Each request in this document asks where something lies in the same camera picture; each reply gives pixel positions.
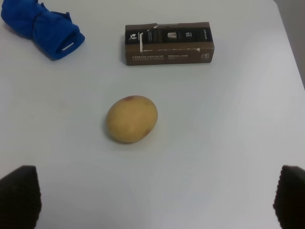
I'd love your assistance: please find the blue rolled cloth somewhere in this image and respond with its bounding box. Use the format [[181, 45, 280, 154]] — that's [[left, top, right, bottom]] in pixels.
[[0, 0, 85, 60]]

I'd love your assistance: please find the brown coffee capsule box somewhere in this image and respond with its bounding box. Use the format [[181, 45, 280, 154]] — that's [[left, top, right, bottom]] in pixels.
[[125, 22, 215, 66]]

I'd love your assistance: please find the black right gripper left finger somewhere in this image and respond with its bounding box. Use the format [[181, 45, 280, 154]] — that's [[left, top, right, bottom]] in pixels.
[[0, 166, 42, 229]]

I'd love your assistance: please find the yellow mango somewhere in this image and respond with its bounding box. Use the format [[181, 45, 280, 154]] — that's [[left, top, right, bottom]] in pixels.
[[105, 95, 158, 144]]

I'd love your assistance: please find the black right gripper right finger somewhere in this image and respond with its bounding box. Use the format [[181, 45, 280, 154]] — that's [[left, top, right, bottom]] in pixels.
[[273, 165, 305, 229]]

